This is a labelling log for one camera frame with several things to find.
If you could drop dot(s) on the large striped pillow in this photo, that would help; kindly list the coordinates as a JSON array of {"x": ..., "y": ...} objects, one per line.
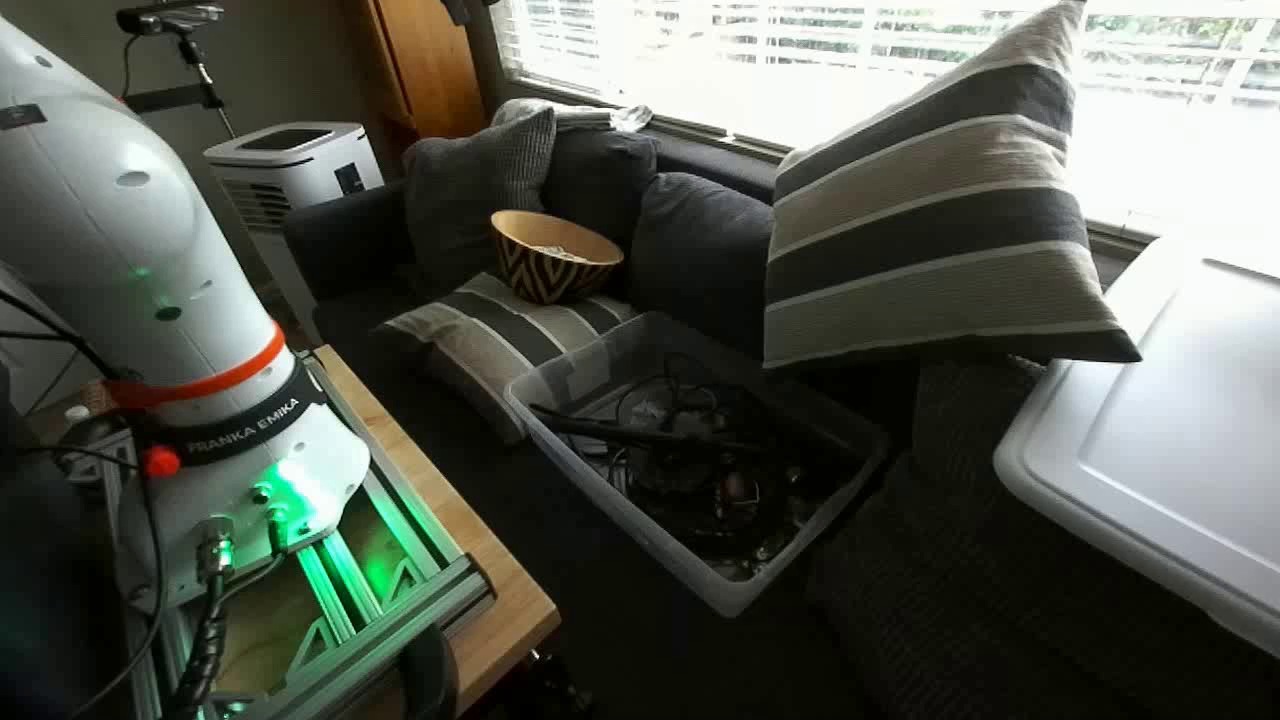
[{"x": 932, "y": 227}]

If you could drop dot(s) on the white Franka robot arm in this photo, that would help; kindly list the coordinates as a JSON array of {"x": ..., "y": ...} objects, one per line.
[{"x": 104, "y": 227}]

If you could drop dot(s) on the patterned wooden bowl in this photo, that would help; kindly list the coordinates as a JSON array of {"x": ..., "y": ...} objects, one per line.
[{"x": 542, "y": 264}]

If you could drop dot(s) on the small striped pillow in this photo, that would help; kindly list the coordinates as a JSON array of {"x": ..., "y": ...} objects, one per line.
[{"x": 487, "y": 341}]

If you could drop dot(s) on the grey square throw pillow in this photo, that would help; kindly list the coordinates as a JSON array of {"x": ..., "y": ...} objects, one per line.
[{"x": 464, "y": 201}]

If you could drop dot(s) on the dark rounded couch cushion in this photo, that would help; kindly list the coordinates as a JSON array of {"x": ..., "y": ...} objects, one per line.
[{"x": 703, "y": 263}]

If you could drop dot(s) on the clear plastic storage bin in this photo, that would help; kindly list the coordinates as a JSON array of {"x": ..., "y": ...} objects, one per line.
[{"x": 640, "y": 520}]

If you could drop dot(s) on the dark couch back cushion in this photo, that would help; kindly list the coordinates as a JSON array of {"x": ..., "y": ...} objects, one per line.
[{"x": 602, "y": 180}]

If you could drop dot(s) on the dark fabric couch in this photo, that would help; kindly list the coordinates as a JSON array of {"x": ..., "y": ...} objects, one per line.
[{"x": 602, "y": 625}]

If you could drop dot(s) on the wooden side table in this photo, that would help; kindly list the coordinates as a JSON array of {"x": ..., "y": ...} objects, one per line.
[{"x": 514, "y": 606}]

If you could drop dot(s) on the white window blinds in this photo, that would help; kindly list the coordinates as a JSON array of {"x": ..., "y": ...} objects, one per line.
[{"x": 666, "y": 52}]

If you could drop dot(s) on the brown wooden board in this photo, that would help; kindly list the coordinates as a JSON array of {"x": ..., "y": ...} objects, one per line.
[{"x": 426, "y": 60}]

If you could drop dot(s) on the white air purifier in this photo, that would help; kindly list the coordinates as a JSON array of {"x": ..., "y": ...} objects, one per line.
[{"x": 284, "y": 164}]

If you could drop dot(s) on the dark ribbed seat cushion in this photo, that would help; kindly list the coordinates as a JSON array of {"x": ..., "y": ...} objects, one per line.
[{"x": 985, "y": 584}]

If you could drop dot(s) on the white plastic bin lid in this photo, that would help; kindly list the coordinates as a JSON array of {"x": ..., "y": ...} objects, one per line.
[{"x": 1174, "y": 442}]

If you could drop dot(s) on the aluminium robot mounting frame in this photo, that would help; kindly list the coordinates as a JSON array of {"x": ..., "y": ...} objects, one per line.
[{"x": 384, "y": 563}]

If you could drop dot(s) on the black camera on stand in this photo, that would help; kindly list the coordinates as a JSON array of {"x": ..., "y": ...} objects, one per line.
[{"x": 166, "y": 19}]

